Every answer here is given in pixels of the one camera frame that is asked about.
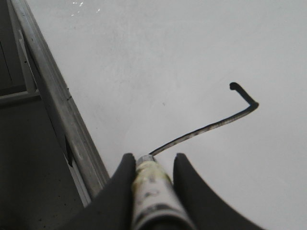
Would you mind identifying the white black dry-erase marker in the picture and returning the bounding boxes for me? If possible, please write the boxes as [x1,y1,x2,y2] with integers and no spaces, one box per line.
[131,154,196,230]

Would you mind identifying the white whiteboard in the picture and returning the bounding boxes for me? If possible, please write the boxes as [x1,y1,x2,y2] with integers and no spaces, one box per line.
[28,0,307,230]

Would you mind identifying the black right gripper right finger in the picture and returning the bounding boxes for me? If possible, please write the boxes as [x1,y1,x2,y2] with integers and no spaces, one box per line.
[173,153,262,230]

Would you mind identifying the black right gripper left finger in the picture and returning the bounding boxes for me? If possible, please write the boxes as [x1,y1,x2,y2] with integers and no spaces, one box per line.
[69,153,135,230]

